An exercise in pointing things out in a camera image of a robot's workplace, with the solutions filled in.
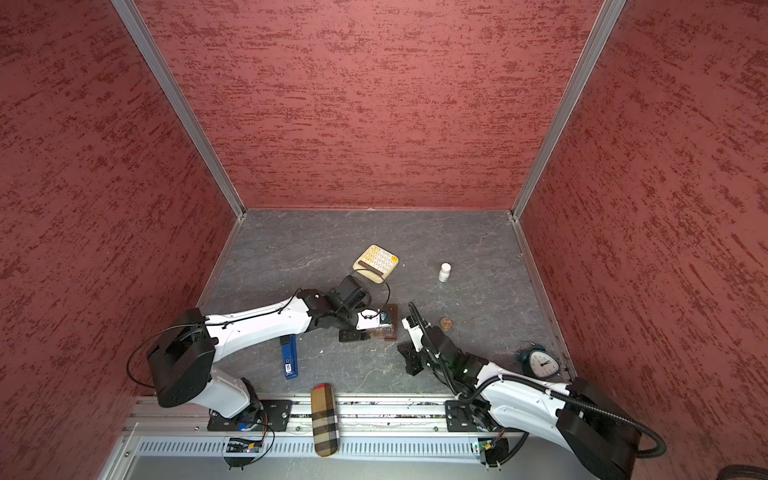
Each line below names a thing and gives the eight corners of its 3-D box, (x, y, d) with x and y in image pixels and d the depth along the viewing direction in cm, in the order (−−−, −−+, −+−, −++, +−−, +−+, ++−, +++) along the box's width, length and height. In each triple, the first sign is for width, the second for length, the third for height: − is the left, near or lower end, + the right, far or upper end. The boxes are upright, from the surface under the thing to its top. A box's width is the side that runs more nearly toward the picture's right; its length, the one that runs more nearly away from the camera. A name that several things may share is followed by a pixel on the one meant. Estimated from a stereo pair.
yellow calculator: (351, 269, 105) (351, 265, 103) (372, 246, 112) (371, 242, 110) (381, 286, 101) (381, 282, 99) (400, 260, 108) (400, 256, 106)
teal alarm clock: (523, 380, 83) (530, 375, 79) (515, 348, 88) (521, 342, 84) (555, 380, 83) (563, 375, 79) (545, 348, 88) (552, 342, 84)
